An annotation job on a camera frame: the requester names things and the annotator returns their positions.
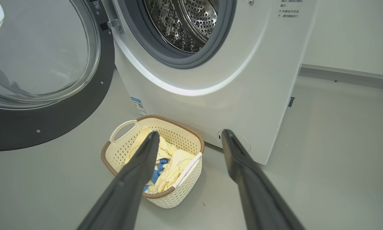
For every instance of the cream garment with blue part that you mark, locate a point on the cream garment with blue part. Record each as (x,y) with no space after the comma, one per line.
(165,150)

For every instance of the stainless steel washing machine drum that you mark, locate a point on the stainless steel washing machine drum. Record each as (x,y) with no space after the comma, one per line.
(185,25)

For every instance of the cream perforated laundry basket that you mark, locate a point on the cream perforated laundry basket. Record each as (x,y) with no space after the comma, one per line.
(181,188)

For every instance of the blue energy label sticker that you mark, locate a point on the blue energy label sticker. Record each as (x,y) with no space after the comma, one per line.
(139,106)

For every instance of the round filter cover flap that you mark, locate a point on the round filter cover flap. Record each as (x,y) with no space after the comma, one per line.
(242,143)

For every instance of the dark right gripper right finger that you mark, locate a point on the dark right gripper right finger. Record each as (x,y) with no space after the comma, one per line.
(258,195)

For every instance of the white front-load washing machine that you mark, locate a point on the white front-load washing machine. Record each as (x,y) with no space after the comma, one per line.
(236,105)

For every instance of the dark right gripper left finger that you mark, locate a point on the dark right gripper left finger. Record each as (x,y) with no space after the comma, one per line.
(127,195)

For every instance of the washing machine door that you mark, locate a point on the washing machine door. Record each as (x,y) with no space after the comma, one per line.
(66,118)

